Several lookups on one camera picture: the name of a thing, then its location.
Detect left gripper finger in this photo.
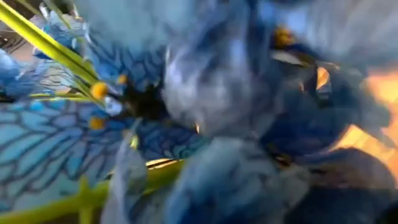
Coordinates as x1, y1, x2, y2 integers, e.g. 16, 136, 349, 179
288, 182, 398, 224

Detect blue artificial flower spray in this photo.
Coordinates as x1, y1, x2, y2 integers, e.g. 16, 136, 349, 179
0, 0, 398, 224

